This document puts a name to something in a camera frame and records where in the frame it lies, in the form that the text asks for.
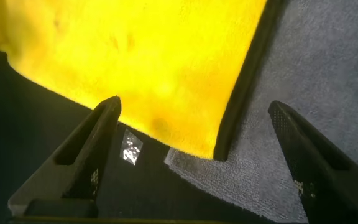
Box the grey terry towel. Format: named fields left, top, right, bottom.
left=163, top=0, right=358, bottom=224

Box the clear tape piece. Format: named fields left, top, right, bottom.
left=119, top=128, right=144, bottom=166

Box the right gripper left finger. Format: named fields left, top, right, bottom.
left=7, top=95, right=122, bottom=217

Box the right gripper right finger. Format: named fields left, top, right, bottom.
left=268, top=100, right=358, bottom=224

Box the yellow microfiber towel black trim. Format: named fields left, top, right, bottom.
left=0, top=0, right=284, bottom=162

